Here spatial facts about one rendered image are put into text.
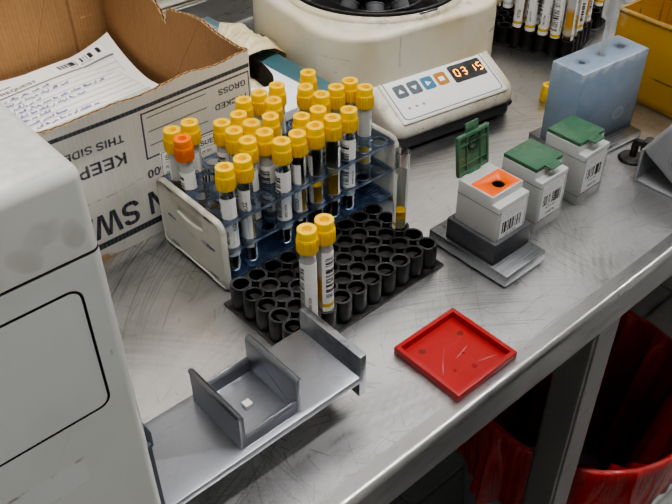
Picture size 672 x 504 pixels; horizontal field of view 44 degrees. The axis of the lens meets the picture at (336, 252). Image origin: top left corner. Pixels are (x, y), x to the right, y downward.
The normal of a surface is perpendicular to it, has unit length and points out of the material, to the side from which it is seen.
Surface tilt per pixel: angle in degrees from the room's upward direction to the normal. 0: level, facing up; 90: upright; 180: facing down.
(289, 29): 90
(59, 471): 90
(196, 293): 0
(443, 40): 90
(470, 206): 90
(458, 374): 0
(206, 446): 0
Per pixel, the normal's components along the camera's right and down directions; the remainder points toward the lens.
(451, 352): 0.00, -0.77
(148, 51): -0.74, 0.41
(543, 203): 0.66, 0.47
